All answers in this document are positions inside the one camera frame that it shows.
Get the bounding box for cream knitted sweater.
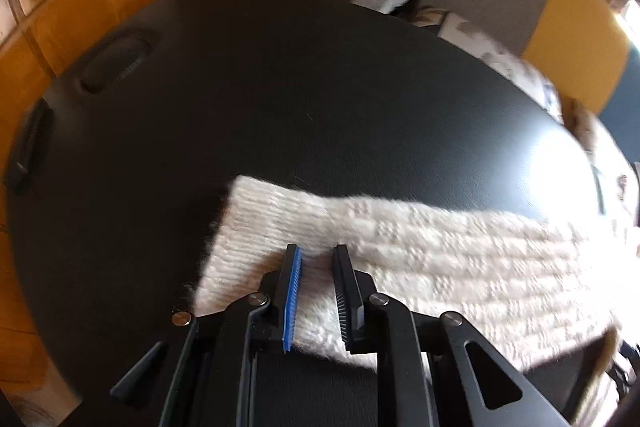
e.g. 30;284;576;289
192;174;640;427

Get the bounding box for white deer print pillow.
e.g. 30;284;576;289
562;98;639;229

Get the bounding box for patterned blue white cushion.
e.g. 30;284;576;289
412;8;564;124

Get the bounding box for black suitcase handle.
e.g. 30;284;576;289
78;31;154;94

